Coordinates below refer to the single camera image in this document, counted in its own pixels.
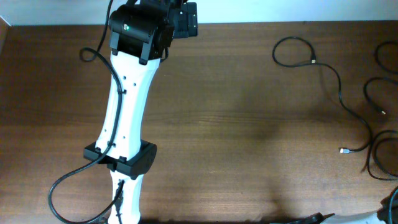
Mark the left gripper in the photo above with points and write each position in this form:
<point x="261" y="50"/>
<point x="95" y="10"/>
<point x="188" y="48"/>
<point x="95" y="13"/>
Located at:
<point x="188" y="22"/>

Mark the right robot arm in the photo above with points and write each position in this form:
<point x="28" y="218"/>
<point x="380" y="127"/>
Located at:
<point x="387" y="214"/>

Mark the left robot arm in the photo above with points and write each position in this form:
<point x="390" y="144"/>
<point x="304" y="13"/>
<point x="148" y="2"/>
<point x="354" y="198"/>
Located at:
<point x="141" y="33"/>

